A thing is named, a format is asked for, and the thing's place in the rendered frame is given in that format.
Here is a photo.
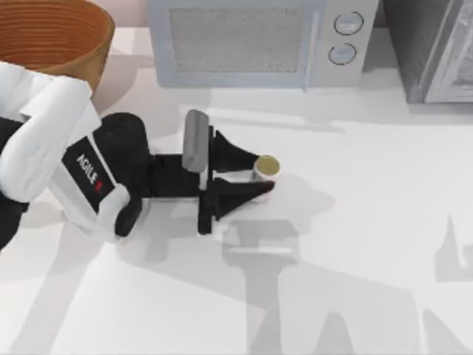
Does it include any red and white can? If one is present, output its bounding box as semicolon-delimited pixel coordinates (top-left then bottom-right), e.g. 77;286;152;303
251;154;283;204

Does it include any pale grey rounded box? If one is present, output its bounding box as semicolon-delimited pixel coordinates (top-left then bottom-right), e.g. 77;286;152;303
181;109;211;174

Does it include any microwave oven door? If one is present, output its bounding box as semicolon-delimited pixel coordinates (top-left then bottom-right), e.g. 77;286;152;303
146;0;320;89

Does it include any pale microwave oven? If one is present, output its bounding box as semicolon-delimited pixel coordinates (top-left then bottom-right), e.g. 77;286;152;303
145;0;381;94

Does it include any grey cabinet door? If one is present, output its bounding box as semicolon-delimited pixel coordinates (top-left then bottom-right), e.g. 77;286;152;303
422;0;473;105

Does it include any brown wooden basket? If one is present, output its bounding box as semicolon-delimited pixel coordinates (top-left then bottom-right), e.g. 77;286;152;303
0;0;117;95

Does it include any microwave door handle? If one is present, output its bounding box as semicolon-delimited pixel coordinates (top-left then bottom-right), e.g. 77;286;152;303
302;8;320;93

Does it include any round microwave knob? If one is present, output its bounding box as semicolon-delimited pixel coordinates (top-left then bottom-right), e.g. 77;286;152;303
333;10;365;36
327;41;358;67

